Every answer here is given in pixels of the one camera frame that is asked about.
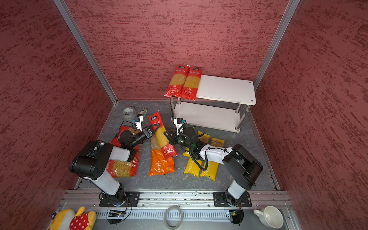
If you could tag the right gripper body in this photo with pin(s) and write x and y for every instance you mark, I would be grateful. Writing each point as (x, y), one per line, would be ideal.
(180, 139)

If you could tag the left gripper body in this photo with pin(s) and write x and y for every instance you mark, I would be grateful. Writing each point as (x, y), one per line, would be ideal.
(141, 137)

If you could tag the red spaghetti bag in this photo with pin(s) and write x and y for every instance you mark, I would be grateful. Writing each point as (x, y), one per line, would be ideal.
(190, 87)
(177, 81)
(167, 149)

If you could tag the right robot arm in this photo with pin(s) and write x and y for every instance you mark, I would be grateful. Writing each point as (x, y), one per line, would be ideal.
(243, 167)

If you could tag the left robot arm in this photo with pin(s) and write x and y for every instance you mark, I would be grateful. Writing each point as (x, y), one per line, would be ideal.
(92, 161)

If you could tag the white two-tier shelf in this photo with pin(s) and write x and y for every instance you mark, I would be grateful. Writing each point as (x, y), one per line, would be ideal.
(222, 103)

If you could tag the yellow spaghetti bag crosswise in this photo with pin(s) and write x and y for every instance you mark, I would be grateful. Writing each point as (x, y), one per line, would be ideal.
(211, 153)

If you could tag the black white stapler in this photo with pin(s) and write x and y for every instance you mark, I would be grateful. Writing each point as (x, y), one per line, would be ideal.
(143, 112)

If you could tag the clear packing tape roll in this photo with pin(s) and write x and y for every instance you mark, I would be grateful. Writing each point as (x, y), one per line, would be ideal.
(129, 113)

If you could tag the yellow spaghetti bag left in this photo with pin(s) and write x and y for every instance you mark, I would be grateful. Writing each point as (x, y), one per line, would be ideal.
(191, 167)

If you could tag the yellow spaghetti bag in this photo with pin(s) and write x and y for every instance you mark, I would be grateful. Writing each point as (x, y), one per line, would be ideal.
(212, 170)
(191, 167)

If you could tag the orange macaroni bag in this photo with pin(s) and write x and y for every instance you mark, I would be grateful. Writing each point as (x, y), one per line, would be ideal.
(159, 165)

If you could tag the red fusilli bag upper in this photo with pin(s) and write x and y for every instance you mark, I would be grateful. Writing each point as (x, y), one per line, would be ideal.
(115, 141)

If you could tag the red fusilli bag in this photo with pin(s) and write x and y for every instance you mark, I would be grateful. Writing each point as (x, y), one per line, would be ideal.
(115, 141)
(121, 164)

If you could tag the yellow spaghetti bag right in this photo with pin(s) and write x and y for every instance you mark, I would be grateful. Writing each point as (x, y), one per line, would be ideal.
(212, 170)

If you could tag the red fusilli bag lower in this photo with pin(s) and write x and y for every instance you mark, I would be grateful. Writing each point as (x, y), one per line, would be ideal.
(121, 164)

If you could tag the white ceramic cup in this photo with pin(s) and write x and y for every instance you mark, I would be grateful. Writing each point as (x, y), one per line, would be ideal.
(270, 217)

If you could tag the yellow plush toy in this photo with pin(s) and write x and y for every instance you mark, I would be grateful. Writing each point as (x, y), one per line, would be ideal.
(69, 220)

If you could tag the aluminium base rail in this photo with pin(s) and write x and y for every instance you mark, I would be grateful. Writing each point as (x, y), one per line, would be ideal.
(188, 205)

